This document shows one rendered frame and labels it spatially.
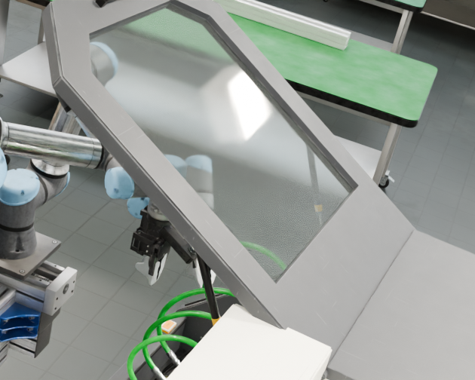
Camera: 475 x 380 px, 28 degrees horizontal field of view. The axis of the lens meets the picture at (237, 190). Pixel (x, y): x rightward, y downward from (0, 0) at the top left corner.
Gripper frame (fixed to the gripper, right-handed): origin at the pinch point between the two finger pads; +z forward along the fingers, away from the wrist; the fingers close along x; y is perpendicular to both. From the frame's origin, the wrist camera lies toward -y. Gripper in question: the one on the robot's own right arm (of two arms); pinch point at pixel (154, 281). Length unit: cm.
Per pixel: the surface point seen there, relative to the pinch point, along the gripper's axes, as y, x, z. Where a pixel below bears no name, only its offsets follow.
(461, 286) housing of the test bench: -72, -15, -26
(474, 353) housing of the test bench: -80, 10, -26
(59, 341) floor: 76, -98, 124
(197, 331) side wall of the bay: -5.0, -29.7, 32.4
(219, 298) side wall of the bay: -9.3, -29.7, 17.9
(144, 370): -0.8, -4.9, 33.4
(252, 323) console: -39, 41, -31
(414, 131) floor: 12, -467, 124
